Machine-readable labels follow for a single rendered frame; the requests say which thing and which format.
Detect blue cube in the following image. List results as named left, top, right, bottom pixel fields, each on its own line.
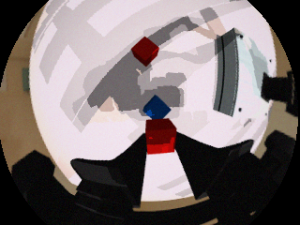
left=143, top=95, right=172, bottom=120

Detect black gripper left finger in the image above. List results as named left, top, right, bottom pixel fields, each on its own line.
left=70, top=132, right=147, bottom=209

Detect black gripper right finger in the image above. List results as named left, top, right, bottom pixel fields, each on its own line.
left=175, top=131, right=254, bottom=202

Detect red cube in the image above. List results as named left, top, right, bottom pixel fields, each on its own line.
left=146, top=119, right=176, bottom=154
left=131, top=37, right=160, bottom=67

